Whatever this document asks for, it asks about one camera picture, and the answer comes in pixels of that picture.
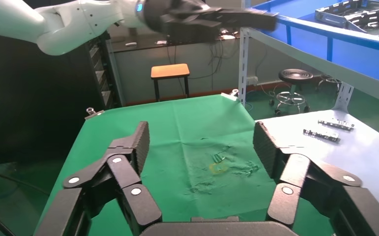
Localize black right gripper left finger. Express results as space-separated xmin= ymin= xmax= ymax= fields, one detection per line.
xmin=34 ymin=121 xmax=162 ymax=236

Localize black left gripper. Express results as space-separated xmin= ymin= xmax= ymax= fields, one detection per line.
xmin=143 ymin=0 xmax=278 ymax=43

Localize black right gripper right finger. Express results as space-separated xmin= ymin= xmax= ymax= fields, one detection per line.
xmin=253 ymin=121 xmax=379 ymax=236

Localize stamped metal bracket plate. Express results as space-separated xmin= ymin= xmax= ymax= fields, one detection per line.
xmin=315 ymin=0 xmax=372 ymax=29
xmin=344 ymin=6 xmax=379 ymax=34

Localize notched metal strip part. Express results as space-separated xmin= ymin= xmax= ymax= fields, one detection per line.
xmin=303 ymin=129 xmax=341 ymax=143
xmin=318 ymin=118 xmax=355 ymax=132

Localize silver binder clip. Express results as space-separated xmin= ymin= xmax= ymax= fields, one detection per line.
xmin=221 ymin=88 xmax=240 ymax=102
xmin=84 ymin=107 xmax=105 ymax=120

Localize orange top square stool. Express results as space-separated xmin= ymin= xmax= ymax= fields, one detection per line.
xmin=150 ymin=63 xmax=191 ymax=102

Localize dark background desk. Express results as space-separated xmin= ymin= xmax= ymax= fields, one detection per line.
xmin=106 ymin=28 xmax=242 ymax=54

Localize green table cloth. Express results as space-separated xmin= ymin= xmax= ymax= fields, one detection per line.
xmin=34 ymin=93 xmax=336 ymax=236

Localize stool base with casters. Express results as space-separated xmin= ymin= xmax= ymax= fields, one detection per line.
xmin=269 ymin=68 xmax=314 ymax=116

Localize chrome stool base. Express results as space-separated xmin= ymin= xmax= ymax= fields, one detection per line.
xmin=316 ymin=75 xmax=343 ymax=93

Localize grey metal shelf rack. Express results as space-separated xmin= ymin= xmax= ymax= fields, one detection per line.
xmin=238 ymin=27 xmax=379 ymax=113

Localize black equipment cabinet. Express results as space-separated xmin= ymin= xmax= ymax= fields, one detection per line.
xmin=0 ymin=30 xmax=123 ymax=164

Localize blue plastic bin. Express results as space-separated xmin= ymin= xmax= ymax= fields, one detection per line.
xmin=251 ymin=0 xmax=379 ymax=79

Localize black hanging desk cables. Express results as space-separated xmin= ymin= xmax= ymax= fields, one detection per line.
xmin=166 ymin=40 xmax=239 ymax=90

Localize black floor cable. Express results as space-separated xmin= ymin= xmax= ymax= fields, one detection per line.
xmin=0 ymin=166 xmax=52 ymax=197

